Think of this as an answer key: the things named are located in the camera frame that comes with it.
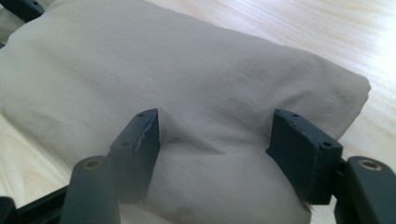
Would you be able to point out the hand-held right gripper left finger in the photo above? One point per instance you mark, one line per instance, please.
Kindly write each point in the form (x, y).
(140, 155)

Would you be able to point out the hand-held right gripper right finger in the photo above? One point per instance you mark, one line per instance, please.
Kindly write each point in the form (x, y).
(305, 155)

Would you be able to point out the beige shorts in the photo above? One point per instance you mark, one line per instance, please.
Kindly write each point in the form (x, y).
(186, 71)

